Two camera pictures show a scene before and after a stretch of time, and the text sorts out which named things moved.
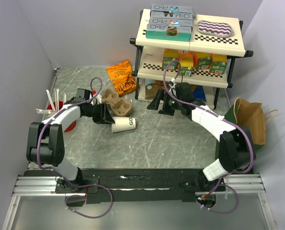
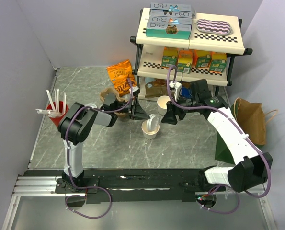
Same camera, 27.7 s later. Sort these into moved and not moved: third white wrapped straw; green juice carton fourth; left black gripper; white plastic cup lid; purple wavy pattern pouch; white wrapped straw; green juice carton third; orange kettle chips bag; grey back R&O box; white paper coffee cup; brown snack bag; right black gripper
Moved: left black gripper; white paper coffee cup; white plastic cup lid; right black gripper
Not moved: grey back R&O box; purple wavy pattern pouch; white wrapped straw; orange kettle chips bag; green juice carton fourth; third white wrapped straw; brown snack bag; green juice carton third
